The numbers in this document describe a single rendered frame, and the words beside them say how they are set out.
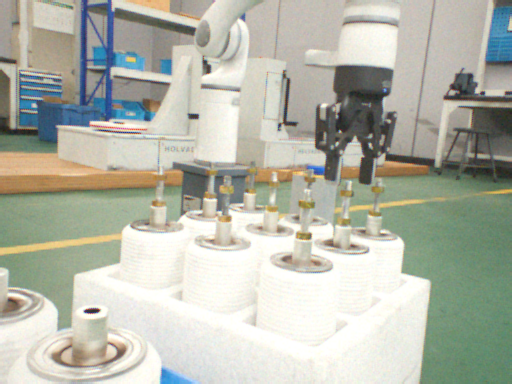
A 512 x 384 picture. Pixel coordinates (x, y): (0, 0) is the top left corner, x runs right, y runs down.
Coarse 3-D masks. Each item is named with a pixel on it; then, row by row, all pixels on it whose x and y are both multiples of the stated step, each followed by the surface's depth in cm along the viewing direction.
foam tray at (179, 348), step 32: (96, 288) 70; (128, 288) 69; (256, 288) 72; (416, 288) 79; (128, 320) 67; (160, 320) 64; (192, 320) 61; (224, 320) 61; (256, 320) 64; (352, 320) 64; (384, 320) 66; (416, 320) 80; (160, 352) 64; (192, 352) 62; (224, 352) 59; (256, 352) 56; (288, 352) 54; (320, 352) 55; (352, 352) 58; (384, 352) 68; (416, 352) 82
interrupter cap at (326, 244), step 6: (318, 240) 73; (324, 240) 73; (330, 240) 73; (354, 240) 74; (318, 246) 69; (324, 246) 69; (330, 246) 71; (354, 246) 72; (360, 246) 71; (366, 246) 71; (336, 252) 68; (342, 252) 67; (348, 252) 67; (354, 252) 68; (360, 252) 68; (366, 252) 69
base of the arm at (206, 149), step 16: (208, 96) 114; (224, 96) 113; (240, 96) 117; (208, 112) 114; (224, 112) 114; (208, 128) 114; (224, 128) 114; (208, 144) 115; (224, 144) 115; (208, 160) 115; (224, 160) 116
